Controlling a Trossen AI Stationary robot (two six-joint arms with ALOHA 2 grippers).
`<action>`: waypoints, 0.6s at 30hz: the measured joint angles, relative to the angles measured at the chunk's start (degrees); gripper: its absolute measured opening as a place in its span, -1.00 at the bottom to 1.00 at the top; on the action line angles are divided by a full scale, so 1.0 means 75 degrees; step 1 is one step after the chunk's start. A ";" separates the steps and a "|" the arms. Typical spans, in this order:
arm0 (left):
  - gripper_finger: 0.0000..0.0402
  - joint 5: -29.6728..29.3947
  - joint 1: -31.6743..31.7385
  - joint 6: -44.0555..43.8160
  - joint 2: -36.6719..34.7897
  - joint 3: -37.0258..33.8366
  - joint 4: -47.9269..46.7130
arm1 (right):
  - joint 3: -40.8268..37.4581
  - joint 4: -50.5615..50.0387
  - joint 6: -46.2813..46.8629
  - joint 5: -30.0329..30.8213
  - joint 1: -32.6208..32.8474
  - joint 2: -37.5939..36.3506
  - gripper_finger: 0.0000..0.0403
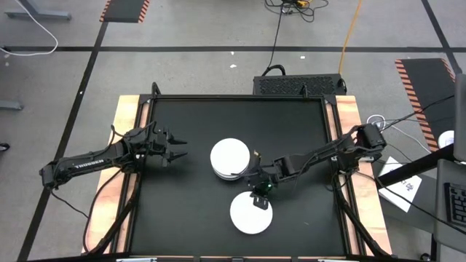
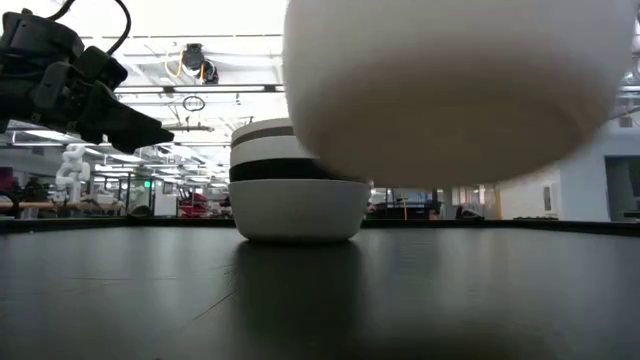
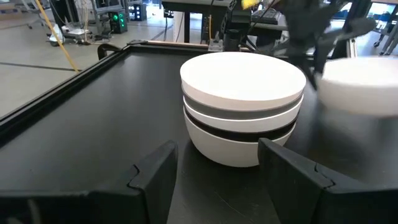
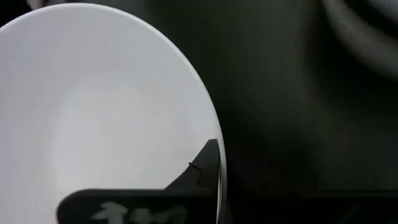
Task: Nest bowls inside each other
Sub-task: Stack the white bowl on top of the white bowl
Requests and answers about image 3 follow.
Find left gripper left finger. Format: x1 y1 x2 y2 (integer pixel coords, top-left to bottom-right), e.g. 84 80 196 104
88 141 178 224

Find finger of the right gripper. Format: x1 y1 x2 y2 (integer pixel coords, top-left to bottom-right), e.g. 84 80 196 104
298 55 318 90
313 39 327 74

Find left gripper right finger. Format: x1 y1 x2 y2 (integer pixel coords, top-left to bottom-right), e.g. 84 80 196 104
257 138 398 224

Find white plastic bowl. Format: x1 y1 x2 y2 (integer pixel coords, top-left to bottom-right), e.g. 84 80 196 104
179 51 307 112
316 57 398 118
183 113 296 168
183 95 304 134

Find black plastic bowl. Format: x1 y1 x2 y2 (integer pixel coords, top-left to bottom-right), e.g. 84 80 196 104
184 108 299 143

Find dark background desk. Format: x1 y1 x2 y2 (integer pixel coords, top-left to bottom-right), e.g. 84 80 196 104
161 0 237 44

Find wooden edge board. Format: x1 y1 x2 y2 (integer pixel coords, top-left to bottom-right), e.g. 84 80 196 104
146 39 210 48

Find black table clamp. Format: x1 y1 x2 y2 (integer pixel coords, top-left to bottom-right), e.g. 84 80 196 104
96 43 123 60

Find black box with green lights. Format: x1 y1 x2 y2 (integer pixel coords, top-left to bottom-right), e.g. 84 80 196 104
108 10 129 34

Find white object on floor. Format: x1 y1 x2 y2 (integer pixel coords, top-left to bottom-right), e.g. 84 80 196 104
49 23 67 45

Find silver frame bracket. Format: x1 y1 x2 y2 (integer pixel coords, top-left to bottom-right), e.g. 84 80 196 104
348 37 358 58

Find black frame post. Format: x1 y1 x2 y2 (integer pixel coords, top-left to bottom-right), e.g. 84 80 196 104
331 0 374 60

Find silver arm base mount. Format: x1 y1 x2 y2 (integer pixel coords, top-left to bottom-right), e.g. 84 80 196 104
207 39 224 53

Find black table edge frame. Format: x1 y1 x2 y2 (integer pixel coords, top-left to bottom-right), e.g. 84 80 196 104
0 39 398 147

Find yellow hanging cable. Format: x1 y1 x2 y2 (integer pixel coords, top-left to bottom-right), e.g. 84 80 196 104
34 0 80 74

